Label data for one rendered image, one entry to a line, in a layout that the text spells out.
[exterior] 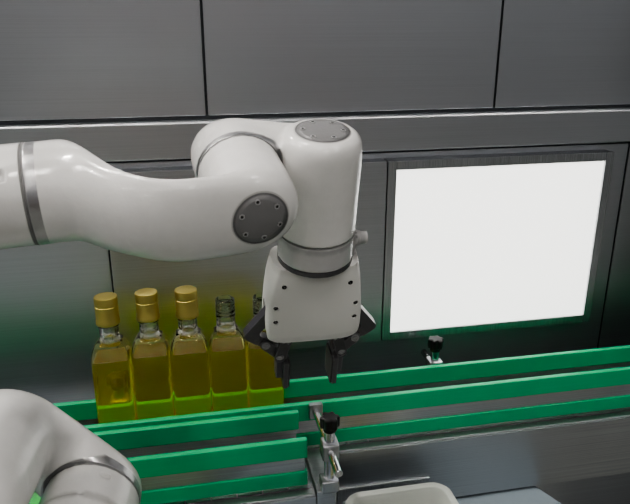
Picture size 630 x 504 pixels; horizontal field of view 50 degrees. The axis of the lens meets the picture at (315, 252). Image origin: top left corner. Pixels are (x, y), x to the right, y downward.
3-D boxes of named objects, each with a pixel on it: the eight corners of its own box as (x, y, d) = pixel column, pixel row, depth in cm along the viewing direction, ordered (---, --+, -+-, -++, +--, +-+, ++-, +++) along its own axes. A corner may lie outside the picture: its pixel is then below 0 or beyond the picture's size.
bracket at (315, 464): (326, 486, 111) (326, 451, 109) (339, 526, 102) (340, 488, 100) (305, 489, 110) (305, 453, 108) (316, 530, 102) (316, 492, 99)
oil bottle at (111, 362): (142, 444, 111) (130, 327, 104) (140, 465, 106) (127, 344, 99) (106, 448, 110) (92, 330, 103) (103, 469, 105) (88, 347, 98)
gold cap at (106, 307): (124, 323, 100) (121, 296, 99) (102, 330, 98) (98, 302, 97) (114, 315, 103) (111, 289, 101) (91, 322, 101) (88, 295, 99)
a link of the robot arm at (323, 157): (201, 155, 53) (184, 110, 61) (206, 264, 59) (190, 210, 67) (377, 140, 57) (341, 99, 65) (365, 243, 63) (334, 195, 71)
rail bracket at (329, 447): (323, 444, 111) (324, 377, 106) (348, 514, 95) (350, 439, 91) (306, 446, 110) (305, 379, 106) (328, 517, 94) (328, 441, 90)
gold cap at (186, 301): (198, 309, 105) (196, 283, 103) (199, 319, 102) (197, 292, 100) (175, 311, 104) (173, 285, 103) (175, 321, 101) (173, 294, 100)
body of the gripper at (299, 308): (356, 221, 70) (347, 305, 77) (259, 227, 68) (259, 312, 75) (374, 262, 64) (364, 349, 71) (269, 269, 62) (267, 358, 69)
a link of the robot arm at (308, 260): (358, 206, 69) (356, 229, 71) (273, 210, 68) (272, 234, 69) (377, 245, 63) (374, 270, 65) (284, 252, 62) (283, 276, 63)
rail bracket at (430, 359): (431, 387, 129) (435, 324, 125) (444, 406, 123) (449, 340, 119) (411, 389, 129) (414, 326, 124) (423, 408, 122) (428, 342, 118)
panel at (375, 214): (581, 315, 136) (605, 149, 125) (589, 321, 133) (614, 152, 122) (123, 357, 119) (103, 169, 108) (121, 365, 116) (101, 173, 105)
